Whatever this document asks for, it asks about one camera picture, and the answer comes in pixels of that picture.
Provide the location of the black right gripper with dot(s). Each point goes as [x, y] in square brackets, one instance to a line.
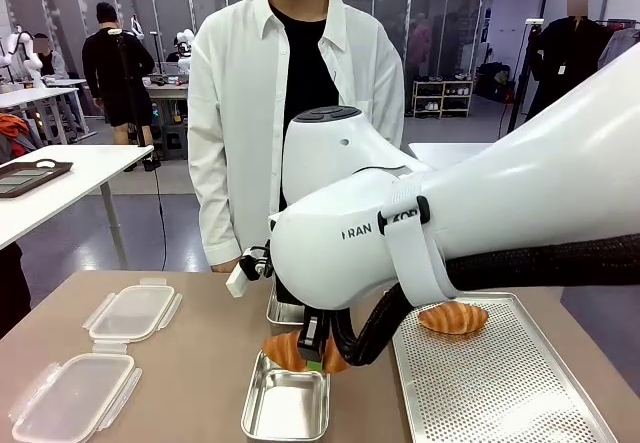
[289, 295]

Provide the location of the golden brown croissant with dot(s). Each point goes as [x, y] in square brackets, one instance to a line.
[280, 353]
[452, 318]

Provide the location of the clear plastic clip lid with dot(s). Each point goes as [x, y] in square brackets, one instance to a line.
[132, 312]
[75, 398]

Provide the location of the person's right forearm white sleeve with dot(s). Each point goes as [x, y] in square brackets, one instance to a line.
[212, 213]

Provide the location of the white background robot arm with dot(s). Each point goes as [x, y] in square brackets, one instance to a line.
[27, 58]

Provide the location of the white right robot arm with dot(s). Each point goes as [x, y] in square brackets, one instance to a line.
[500, 188]

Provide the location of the rectangular steel container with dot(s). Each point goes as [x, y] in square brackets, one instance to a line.
[280, 315]
[285, 403]

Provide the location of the person's right hand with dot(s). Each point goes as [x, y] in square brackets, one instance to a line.
[226, 266]

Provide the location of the perforated steel baking tray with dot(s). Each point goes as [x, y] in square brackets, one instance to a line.
[490, 388]

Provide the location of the person in white shirt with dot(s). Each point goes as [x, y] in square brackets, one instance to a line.
[235, 113]

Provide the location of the grey stool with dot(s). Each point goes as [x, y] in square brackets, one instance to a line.
[171, 140]

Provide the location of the wooden shoe rack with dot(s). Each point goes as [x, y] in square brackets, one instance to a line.
[442, 98]

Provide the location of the white side table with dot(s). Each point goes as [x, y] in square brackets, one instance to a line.
[75, 183]

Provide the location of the black garment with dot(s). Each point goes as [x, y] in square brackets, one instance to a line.
[10, 288]

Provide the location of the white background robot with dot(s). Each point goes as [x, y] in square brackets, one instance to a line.
[184, 48]

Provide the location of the brown serving tray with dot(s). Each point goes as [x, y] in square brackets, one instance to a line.
[30, 175]

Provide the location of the person in black shorts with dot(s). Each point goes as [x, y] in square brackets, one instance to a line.
[117, 73]

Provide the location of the orange jacket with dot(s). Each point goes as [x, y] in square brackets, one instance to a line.
[12, 128]

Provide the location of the white background desk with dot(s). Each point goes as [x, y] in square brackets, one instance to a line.
[35, 95]

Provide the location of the person in black coat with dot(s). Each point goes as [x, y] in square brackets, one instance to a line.
[565, 63]

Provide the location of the seated person grey top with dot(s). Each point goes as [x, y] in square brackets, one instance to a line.
[50, 60]

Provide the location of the hanging grey clothes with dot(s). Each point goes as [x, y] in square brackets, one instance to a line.
[617, 43]

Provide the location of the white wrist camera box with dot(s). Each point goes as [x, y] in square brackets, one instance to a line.
[237, 283]

